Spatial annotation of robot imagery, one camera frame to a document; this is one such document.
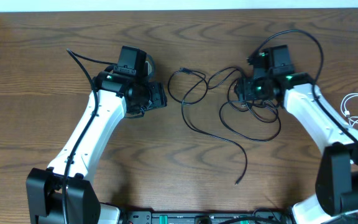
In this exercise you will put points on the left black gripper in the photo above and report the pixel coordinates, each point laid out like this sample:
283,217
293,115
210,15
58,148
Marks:
160,98

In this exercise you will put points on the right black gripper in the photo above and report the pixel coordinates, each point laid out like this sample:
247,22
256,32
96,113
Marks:
245,92

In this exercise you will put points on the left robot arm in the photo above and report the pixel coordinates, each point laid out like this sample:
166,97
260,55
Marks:
63,192

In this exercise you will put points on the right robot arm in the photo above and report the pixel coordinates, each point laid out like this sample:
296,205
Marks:
336,188

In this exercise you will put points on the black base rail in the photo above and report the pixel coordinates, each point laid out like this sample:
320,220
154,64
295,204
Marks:
150,216

